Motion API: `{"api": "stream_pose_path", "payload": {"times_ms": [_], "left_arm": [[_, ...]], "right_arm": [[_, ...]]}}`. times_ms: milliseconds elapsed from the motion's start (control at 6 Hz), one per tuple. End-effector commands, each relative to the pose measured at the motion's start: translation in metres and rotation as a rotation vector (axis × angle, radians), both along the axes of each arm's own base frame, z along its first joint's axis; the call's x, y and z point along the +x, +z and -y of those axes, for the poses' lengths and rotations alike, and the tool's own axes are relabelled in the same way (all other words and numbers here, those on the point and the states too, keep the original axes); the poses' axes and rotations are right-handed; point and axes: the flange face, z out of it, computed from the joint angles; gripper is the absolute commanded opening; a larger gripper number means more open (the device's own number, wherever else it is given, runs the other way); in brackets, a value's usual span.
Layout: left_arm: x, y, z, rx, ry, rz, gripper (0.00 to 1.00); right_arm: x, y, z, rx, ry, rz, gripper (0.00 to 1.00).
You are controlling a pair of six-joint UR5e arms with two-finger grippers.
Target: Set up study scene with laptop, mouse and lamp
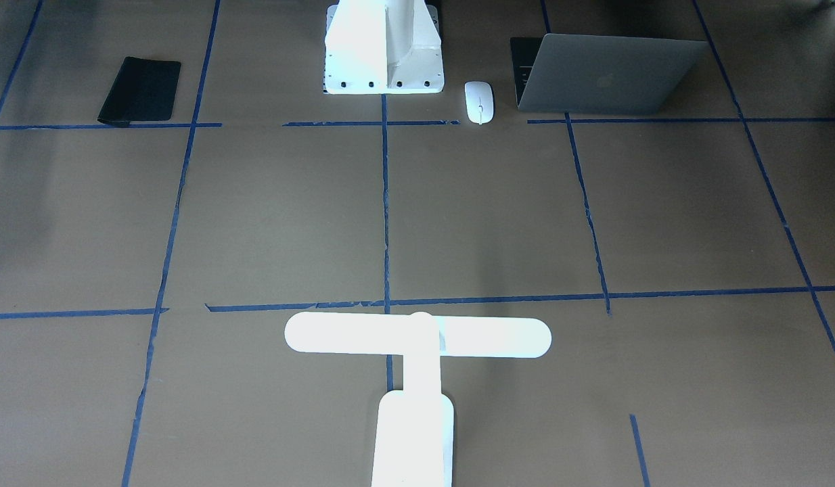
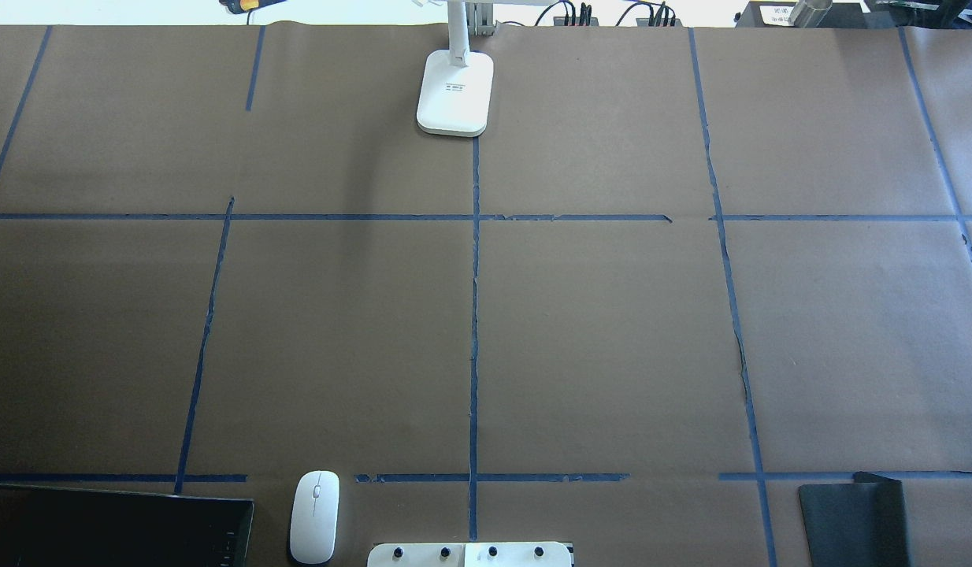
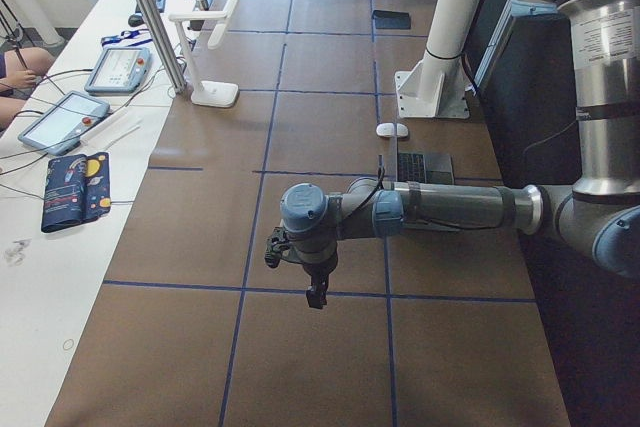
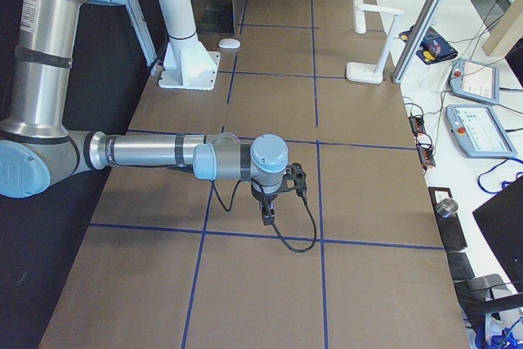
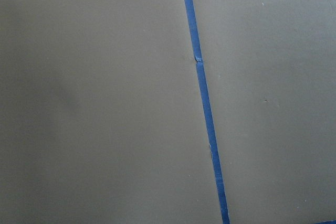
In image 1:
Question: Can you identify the white computer mouse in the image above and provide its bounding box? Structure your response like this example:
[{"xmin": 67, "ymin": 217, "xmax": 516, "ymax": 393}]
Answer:
[{"xmin": 464, "ymin": 80, "xmax": 495, "ymax": 124}]

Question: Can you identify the grey laptop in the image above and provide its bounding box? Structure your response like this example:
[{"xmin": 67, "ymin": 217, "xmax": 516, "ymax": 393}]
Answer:
[{"xmin": 510, "ymin": 33, "xmax": 707, "ymax": 114}]

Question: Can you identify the white desk lamp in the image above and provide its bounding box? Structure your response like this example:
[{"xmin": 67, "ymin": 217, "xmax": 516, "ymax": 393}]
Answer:
[{"xmin": 284, "ymin": 311, "xmax": 551, "ymax": 486}]

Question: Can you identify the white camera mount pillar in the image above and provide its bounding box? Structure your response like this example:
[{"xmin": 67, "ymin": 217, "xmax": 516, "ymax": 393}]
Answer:
[{"xmin": 323, "ymin": 1, "xmax": 445, "ymax": 95}]

